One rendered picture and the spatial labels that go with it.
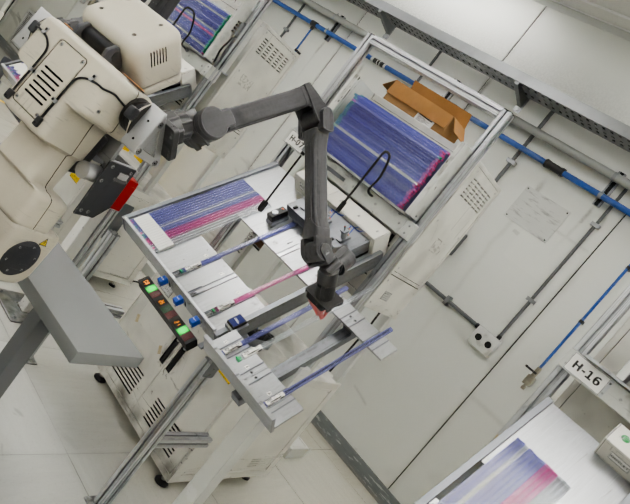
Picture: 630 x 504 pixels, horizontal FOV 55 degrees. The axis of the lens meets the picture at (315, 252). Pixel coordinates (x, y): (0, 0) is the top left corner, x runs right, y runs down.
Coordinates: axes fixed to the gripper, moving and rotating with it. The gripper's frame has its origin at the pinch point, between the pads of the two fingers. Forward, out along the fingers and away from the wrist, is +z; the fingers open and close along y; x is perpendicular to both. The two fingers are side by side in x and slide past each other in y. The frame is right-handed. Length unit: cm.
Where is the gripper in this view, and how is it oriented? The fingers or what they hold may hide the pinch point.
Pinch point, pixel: (320, 315)
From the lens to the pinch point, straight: 179.4
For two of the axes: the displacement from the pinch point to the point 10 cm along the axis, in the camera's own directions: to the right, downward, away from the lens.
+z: -1.2, 7.3, 6.7
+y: -6.2, -5.8, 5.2
